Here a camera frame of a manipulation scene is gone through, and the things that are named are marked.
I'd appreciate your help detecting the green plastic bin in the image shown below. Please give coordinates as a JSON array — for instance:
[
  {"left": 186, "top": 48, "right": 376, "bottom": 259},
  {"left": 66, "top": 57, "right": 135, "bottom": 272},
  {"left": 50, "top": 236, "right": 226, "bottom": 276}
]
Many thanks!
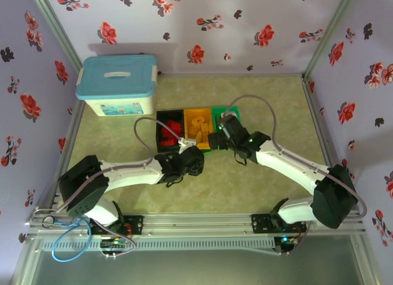
[{"left": 204, "top": 105, "right": 241, "bottom": 156}]

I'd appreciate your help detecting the yellow plastic bin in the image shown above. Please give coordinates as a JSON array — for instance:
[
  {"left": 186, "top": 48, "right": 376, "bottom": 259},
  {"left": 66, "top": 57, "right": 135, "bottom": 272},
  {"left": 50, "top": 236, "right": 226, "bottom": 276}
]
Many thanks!
[{"left": 183, "top": 107, "right": 214, "bottom": 152}]

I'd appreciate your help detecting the black plastic bin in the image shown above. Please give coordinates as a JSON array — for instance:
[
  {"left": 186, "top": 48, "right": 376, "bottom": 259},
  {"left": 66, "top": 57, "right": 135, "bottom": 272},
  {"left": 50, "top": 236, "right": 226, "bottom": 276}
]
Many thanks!
[{"left": 155, "top": 109, "right": 186, "bottom": 154}]

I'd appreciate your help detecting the white storage box blue lid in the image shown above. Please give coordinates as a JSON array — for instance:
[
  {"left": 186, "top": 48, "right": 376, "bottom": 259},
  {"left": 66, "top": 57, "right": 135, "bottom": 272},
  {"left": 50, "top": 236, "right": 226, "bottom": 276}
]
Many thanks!
[{"left": 75, "top": 53, "right": 159, "bottom": 117}]

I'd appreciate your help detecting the blue stethoscope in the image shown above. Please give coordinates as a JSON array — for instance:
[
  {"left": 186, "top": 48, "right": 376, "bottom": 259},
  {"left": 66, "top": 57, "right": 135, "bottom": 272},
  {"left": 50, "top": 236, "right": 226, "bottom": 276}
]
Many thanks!
[{"left": 30, "top": 207, "right": 93, "bottom": 264}]

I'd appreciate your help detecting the black cable loop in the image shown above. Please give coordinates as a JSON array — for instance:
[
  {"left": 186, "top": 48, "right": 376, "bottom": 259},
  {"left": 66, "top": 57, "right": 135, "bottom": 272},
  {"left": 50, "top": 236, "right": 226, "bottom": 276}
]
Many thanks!
[
  {"left": 234, "top": 150, "right": 248, "bottom": 167},
  {"left": 165, "top": 175, "right": 183, "bottom": 189}
]

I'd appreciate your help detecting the grey right arm cable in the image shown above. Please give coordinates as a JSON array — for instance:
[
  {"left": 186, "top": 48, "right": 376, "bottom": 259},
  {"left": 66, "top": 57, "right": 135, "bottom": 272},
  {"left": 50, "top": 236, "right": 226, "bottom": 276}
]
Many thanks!
[{"left": 226, "top": 95, "right": 368, "bottom": 220}]

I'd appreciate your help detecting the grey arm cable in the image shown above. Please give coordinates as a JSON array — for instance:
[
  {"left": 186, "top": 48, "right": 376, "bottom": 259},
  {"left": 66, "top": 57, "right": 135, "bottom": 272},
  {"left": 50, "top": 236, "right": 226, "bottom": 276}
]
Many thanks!
[
  {"left": 56, "top": 116, "right": 185, "bottom": 214},
  {"left": 226, "top": 95, "right": 368, "bottom": 220}
]

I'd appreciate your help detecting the grey left arm cable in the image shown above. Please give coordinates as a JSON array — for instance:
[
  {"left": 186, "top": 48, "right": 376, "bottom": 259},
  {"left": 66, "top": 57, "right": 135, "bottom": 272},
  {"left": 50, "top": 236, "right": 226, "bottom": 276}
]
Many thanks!
[{"left": 56, "top": 116, "right": 185, "bottom": 214}]

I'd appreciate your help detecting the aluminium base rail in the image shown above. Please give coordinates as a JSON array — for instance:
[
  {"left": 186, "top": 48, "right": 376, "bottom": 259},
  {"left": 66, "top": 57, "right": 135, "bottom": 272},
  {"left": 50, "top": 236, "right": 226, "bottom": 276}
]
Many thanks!
[{"left": 26, "top": 205, "right": 367, "bottom": 238}]

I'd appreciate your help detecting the grey slotted cable duct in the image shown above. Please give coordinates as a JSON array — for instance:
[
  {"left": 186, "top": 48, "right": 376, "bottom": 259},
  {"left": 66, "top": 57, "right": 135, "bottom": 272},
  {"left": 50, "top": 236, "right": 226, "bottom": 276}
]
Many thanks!
[{"left": 41, "top": 237, "right": 276, "bottom": 252}]

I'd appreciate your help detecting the circuit board with wires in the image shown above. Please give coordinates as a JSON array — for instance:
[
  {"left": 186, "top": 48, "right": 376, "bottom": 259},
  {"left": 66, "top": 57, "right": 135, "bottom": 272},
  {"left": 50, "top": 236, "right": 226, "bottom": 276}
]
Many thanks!
[
  {"left": 99, "top": 237, "right": 131, "bottom": 260},
  {"left": 274, "top": 235, "right": 300, "bottom": 256}
]

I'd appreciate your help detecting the aluminium corner post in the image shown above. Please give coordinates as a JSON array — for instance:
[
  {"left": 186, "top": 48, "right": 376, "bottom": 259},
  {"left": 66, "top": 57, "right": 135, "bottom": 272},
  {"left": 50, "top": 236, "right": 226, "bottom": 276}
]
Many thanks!
[
  {"left": 28, "top": 0, "right": 84, "bottom": 71},
  {"left": 302, "top": 0, "right": 359, "bottom": 80}
]

